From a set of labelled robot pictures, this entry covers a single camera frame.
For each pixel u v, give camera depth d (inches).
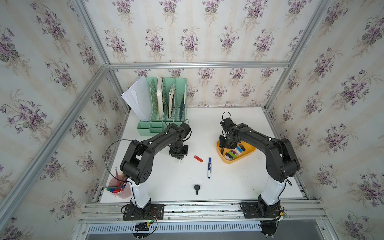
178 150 30.1
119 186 29.4
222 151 37.4
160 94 36.6
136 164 18.8
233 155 36.6
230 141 30.6
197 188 30.8
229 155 36.6
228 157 36.3
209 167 34.2
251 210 28.8
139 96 37.4
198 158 36.5
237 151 37.5
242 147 37.6
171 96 38.8
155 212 28.7
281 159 19.2
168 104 40.1
